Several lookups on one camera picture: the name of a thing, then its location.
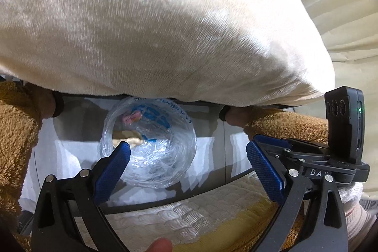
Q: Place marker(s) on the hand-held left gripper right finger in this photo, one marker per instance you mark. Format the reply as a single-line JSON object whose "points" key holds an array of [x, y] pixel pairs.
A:
{"points": [[264, 170]]}

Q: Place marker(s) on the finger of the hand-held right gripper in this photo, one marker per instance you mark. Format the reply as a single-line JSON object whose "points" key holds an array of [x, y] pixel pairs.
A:
{"points": [[273, 143]]}

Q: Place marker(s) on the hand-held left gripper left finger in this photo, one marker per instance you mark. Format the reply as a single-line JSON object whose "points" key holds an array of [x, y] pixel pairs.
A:
{"points": [[113, 170]]}

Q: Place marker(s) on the person's left hand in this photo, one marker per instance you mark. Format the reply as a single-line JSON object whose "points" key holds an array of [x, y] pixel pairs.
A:
{"points": [[159, 246]]}

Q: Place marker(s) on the person's right brown fleece leg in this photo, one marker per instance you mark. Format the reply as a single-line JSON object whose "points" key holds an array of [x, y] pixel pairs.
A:
{"points": [[280, 122]]}

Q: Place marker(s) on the person's brown fleece leg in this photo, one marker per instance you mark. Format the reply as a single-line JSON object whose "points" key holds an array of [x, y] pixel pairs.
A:
{"points": [[280, 122], [14, 137]]}

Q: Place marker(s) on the beige crumpled paper scrap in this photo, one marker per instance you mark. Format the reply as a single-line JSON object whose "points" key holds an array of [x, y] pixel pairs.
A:
{"points": [[130, 139]]}

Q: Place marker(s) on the pink candy wrapper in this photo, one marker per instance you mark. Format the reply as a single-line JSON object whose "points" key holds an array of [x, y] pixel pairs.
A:
{"points": [[133, 117]]}

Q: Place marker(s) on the yellow cloth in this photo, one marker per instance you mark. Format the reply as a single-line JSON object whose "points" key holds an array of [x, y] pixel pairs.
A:
{"points": [[236, 228]]}

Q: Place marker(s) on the white quilted cushion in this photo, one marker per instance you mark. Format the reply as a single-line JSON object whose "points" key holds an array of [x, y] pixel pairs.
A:
{"points": [[165, 216]]}

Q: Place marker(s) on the person's left brown fleece leg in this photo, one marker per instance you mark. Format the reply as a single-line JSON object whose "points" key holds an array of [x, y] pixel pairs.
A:
{"points": [[14, 137]]}

